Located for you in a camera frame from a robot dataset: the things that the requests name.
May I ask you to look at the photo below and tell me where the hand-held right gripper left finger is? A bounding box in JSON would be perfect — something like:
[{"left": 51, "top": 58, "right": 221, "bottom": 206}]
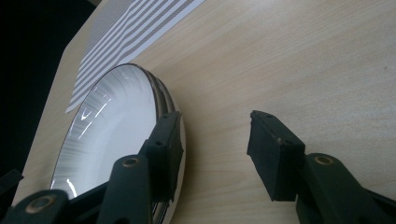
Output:
[{"left": 96, "top": 111, "right": 185, "bottom": 224}]

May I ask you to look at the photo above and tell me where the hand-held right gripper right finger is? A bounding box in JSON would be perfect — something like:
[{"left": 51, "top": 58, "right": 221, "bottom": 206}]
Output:
[{"left": 247, "top": 109, "right": 394, "bottom": 224}]

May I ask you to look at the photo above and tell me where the white plate with dark rim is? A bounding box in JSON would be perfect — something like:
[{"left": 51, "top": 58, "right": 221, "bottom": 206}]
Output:
[
  {"left": 49, "top": 63, "right": 163, "bottom": 200},
  {"left": 143, "top": 68, "right": 188, "bottom": 224}
]

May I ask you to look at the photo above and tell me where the brown and white striped placemat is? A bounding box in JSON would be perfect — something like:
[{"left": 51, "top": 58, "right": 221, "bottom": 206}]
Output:
[{"left": 64, "top": 0, "right": 206, "bottom": 114}]

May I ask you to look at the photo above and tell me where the black board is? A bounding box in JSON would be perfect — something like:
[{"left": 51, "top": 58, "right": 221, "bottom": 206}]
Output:
[{"left": 0, "top": 0, "right": 96, "bottom": 178}]

